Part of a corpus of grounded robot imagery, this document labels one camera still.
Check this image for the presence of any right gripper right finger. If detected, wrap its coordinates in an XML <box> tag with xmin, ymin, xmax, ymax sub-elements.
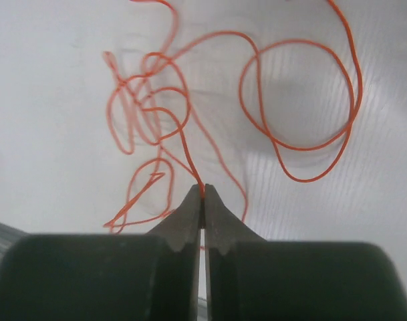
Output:
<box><xmin>204</xmin><ymin>185</ymin><xmax>407</xmax><ymax>320</ymax></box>

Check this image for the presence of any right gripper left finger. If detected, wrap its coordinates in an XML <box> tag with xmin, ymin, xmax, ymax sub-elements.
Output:
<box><xmin>0</xmin><ymin>186</ymin><xmax>202</xmax><ymax>320</ymax></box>

